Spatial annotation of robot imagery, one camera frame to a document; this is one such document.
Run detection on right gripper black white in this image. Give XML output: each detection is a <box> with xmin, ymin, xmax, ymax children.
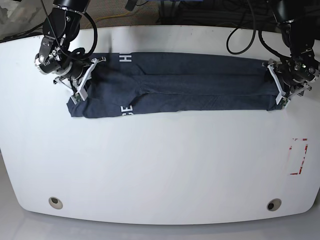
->
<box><xmin>53</xmin><ymin>56</ymin><xmax>106</xmax><ymax>96</ymax></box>

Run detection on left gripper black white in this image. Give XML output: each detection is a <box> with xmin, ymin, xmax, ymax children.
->
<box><xmin>261</xmin><ymin>59</ymin><xmax>313</xmax><ymax>100</ymax></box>

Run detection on dark blue T-shirt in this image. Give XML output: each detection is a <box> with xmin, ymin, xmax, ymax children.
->
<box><xmin>67</xmin><ymin>52</ymin><xmax>281</xmax><ymax>119</ymax></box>

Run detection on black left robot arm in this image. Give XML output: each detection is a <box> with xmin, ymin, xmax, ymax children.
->
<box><xmin>258</xmin><ymin>0</ymin><xmax>320</xmax><ymax>104</ymax></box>

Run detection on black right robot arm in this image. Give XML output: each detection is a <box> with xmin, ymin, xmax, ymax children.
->
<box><xmin>34</xmin><ymin>0</ymin><xmax>106</xmax><ymax>103</ymax></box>

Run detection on red tape rectangle marking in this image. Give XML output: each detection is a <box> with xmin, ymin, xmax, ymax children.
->
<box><xmin>288</xmin><ymin>138</ymin><xmax>309</xmax><ymax>176</ymax></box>

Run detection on right table grommet hole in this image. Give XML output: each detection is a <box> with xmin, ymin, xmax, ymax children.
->
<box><xmin>266</xmin><ymin>198</ymin><xmax>282</xmax><ymax>212</ymax></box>

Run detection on table grommet hole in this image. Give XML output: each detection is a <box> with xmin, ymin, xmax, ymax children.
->
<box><xmin>48</xmin><ymin>197</ymin><xmax>63</xmax><ymax>210</ymax></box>
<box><xmin>266</xmin><ymin>198</ymin><xmax>282</xmax><ymax>212</ymax></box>

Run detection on left table grommet hole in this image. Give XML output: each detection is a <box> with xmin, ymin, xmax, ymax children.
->
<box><xmin>48</xmin><ymin>197</ymin><xmax>63</xmax><ymax>210</ymax></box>

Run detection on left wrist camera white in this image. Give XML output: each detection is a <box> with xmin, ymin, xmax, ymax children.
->
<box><xmin>275</xmin><ymin>95</ymin><xmax>290</xmax><ymax>109</ymax></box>

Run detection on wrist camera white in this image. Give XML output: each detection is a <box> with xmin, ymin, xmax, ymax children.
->
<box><xmin>70</xmin><ymin>91</ymin><xmax>88</xmax><ymax>105</ymax></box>
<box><xmin>275</xmin><ymin>95</ymin><xmax>290</xmax><ymax>109</ymax></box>

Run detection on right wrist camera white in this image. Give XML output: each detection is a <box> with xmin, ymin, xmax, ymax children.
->
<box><xmin>70</xmin><ymin>91</ymin><xmax>88</xmax><ymax>105</ymax></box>

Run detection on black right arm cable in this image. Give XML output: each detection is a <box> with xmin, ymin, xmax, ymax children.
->
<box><xmin>72</xmin><ymin>11</ymin><xmax>99</xmax><ymax>61</ymax></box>

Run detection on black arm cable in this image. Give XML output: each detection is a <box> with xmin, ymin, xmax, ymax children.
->
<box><xmin>226</xmin><ymin>0</ymin><xmax>293</xmax><ymax>61</ymax></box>
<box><xmin>72</xmin><ymin>11</ymin><xmax>99</xmax><ymax>61</ymax></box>

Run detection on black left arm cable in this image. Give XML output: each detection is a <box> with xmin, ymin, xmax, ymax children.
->
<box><xmin>226</xmin><ymin>0</ymin><xmax>293</xmax><ymax>61</ymax></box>

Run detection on yellow cable on floor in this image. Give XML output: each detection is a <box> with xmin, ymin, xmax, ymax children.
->
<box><xmin>86</xmin><ymin>11</ymin><xmax>128</xmax><ymax>30</ymax></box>

